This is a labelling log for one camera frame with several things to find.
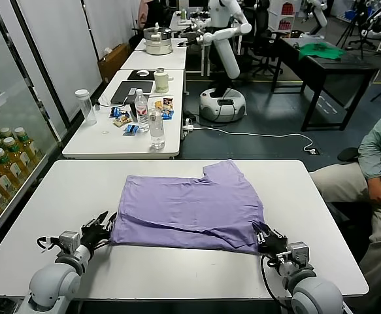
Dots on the dark grey laptop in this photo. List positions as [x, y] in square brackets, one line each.
[134, 91]

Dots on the orange snack packet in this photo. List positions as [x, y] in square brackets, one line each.
[157, 105]

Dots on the pink garment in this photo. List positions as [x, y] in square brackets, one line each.
[143, 13]

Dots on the green cloth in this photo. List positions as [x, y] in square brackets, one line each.
[321, 51]

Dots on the cream lidded jar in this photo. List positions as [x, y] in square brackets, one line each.
[161, 81]

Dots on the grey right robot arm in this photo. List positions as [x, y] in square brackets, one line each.
[314, 291]

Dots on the clear tumbler white lid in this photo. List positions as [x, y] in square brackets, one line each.
[87, 108]

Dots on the seated person green jacket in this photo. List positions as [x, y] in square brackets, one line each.
[373, 153]

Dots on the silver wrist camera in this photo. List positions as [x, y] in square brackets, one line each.
[298, 253]
[68, 242]

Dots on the black mouse pad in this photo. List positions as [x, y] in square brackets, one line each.
[151, 76]

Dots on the white computer mouse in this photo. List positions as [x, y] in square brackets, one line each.
[141, 73]

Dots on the blue snack packet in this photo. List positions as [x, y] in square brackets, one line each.
[167, 114]
[115, 112]
[130, 129]

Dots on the large clear water bottle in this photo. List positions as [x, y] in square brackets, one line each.
[157, 131]

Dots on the white wheeled humanoid robot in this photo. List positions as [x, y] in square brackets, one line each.
[224, 49]

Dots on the blue plastic bin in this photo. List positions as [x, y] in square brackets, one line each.
[349, 14]

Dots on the white power strip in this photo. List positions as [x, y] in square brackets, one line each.
[187, 125]

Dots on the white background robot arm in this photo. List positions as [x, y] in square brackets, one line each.
[319, 14]

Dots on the white shelf red items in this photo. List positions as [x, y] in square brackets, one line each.
[286, 16]

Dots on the brown cardboard box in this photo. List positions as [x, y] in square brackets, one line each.
[111, 63]

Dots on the dark brown snack packet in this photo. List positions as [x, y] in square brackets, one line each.
[168, 101]

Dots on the black table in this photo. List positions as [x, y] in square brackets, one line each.
[337, 68]

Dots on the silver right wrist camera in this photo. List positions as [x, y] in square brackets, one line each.
[298, 253]

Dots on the white table with snacks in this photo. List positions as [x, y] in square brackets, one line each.
[111, 144]

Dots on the black office chair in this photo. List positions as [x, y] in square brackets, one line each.
[262, 39]

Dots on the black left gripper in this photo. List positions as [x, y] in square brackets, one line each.
[93, 237]

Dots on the white steamer pot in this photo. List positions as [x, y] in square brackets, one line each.
[157, 41]

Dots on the white table with pot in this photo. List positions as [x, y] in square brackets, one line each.
[164, 62]

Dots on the black chair armrest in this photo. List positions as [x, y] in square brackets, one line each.
[348, 154]

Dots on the white floor plug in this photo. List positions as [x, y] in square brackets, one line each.
[311, 151]

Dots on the purple t-shirt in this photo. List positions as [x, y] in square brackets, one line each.
[190, 209]

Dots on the black tripod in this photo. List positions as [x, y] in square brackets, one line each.
[353, 23]

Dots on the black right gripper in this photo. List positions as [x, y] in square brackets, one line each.
[275, 247]

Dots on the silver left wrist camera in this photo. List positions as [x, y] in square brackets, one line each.
[68, 242]

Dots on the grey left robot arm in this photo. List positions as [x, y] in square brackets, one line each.
[53, 288]

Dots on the red label water bottle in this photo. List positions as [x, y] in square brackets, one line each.
[141, 111]

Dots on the glass door drinks cabinet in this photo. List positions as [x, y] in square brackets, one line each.
[30, 81]

